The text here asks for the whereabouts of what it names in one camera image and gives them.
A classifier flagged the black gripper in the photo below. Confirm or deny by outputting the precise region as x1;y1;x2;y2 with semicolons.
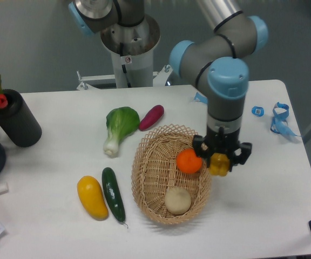
192;127;252;172

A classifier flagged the yellow bell pepper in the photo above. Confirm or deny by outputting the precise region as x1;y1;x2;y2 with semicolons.
209;153;230;177

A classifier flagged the woven wicker basket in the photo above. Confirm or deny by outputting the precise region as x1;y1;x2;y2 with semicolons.
131;124;211;224

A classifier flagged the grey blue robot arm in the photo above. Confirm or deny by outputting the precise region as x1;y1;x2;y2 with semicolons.
69;1;268;176

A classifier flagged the orange fruit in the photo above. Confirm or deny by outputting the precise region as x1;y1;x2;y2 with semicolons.
176;148;202;174

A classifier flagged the beige round bun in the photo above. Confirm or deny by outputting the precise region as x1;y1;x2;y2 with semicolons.
164;187;191;215

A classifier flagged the small blue tape roll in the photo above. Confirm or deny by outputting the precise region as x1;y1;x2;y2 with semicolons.
251;106;265;117

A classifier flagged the blue ribbon strip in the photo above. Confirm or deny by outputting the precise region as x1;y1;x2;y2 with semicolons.
193;92;208;105

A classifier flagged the purple sweet potato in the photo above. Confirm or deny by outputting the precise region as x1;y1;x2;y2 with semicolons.
139;105;164;131

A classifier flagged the green bok choy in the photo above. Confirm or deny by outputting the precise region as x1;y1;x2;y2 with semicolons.
103;106;140;158

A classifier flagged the dark green cucumber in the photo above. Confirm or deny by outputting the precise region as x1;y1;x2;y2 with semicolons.
102;167;129;228

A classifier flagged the yellow mango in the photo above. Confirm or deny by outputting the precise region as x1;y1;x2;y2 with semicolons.
77;175;109;221

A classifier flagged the black cylindrical vase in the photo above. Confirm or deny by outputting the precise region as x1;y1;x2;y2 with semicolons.
0;89;42;147

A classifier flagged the blue lanyard ribbon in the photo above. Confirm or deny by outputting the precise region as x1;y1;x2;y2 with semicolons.
270;102;300;137

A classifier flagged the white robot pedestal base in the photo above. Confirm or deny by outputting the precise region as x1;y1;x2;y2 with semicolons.
77;15;173;90

